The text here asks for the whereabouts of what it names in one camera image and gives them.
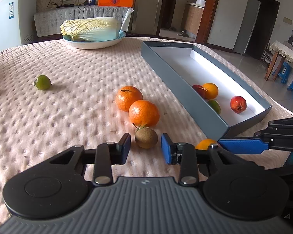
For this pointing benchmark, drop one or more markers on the white chest freezer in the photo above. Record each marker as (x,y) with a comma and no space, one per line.
(16,23)

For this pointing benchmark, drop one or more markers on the brown kiwi fruit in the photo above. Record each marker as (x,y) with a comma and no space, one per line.
(146,138)

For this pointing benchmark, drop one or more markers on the mandarin orange with stem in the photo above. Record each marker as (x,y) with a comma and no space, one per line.
(126,96)

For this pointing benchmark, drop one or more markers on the napa cabbage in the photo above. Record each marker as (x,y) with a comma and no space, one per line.
(91,29)

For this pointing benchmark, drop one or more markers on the grey rectangular box tray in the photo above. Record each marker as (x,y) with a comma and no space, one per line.
(181,65)

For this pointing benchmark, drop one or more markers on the wooden side table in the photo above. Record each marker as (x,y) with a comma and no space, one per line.
(282,50)

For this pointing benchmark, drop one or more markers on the pink quilted table cover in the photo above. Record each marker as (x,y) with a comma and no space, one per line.
(48,141)

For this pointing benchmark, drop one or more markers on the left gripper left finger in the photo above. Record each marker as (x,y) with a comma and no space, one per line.
(108,154)

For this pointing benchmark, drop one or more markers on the blue plastic stool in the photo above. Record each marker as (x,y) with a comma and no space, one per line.
(285,73)

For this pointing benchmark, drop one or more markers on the round orange tomato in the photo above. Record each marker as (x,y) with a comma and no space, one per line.
(212,91)

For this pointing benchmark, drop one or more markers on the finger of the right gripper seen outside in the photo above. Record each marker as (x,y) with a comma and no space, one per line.
(244,145)

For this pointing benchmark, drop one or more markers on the wooden kitchen cabinet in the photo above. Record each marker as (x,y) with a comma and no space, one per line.
(191,19)

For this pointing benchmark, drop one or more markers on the green tomato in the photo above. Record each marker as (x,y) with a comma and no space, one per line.
(215,106)
(42,82)

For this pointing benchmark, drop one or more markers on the red tomato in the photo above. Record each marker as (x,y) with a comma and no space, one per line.
(238,104)
(200,90)

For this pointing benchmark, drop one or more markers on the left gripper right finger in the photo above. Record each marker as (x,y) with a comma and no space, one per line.
(182,154)

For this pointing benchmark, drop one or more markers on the light blue ceramic plate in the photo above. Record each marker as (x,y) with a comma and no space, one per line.
(89,45)

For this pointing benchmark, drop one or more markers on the yellow orange tomato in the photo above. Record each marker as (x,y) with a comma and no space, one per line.
(204,144)

